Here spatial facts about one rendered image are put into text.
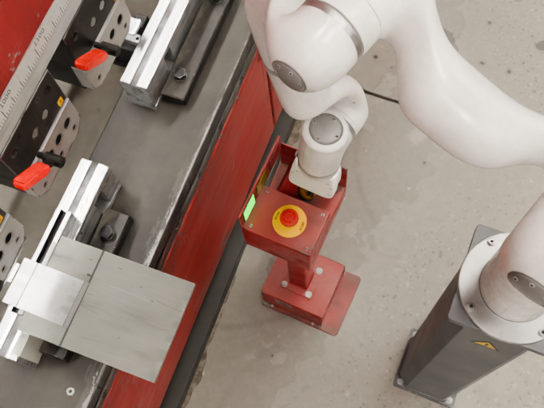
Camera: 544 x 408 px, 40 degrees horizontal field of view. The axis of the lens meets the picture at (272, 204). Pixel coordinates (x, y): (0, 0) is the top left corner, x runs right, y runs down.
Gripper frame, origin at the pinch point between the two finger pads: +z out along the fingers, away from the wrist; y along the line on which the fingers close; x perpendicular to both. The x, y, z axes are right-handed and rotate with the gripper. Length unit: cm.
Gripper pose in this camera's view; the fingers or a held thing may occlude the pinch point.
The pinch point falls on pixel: (312, 188)
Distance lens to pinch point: 160.7
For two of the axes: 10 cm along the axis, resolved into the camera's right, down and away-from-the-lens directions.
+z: -0.2, 3.1, 9.5
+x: 4.2, -8.6, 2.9
